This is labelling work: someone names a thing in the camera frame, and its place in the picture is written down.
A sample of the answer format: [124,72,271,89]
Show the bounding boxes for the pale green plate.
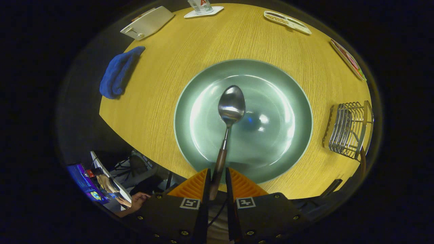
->
[174,59,313,184]

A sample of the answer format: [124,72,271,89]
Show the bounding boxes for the white labelled bottle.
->
[188,0,213,15]

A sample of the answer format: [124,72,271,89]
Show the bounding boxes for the grey equipment with cables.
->
[112,150,172,195]

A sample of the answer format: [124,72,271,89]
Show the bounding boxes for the wooden handled metal spoon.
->
[209,85,246,201]

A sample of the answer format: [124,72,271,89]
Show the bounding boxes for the white divided dish of beans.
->
[264,11,312,35]

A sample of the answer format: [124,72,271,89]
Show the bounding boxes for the blue folded cloth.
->
[99,46,146,100]

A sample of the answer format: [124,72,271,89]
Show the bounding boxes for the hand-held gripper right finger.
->
[225,167,311,244]

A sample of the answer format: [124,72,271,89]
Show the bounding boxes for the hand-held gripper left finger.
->
[125,168,212,244]

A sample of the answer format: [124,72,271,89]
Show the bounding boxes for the metal wire cutlery rack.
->
[322,100,374,161]

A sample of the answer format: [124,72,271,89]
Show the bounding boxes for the white square coaster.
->
[184,6,224,19]

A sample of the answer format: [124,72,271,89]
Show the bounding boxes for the white laptop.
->
[67,151,133,205]

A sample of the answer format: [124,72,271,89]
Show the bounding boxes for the person's beige trousers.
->
[207,200,231,244]

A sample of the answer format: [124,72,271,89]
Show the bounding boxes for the white plate of food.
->
[330,39,367,81]

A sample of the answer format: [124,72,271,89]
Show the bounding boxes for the white toaster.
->
[120,6,175,41]

